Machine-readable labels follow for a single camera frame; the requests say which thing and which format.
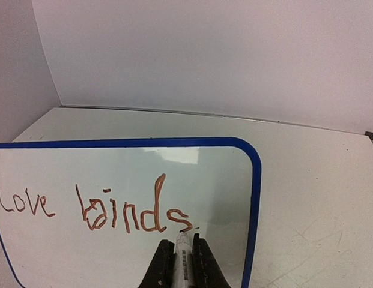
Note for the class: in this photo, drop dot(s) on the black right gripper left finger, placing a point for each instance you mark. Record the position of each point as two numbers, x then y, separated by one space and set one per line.
160 271

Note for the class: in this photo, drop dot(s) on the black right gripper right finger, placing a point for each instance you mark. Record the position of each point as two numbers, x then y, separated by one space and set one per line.
207 272

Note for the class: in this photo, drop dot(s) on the whiteboard marker pen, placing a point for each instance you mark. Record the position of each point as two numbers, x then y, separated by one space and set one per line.
183 274

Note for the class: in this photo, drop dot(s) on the blue framed whiteboard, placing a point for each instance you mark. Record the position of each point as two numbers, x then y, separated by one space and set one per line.
91 213

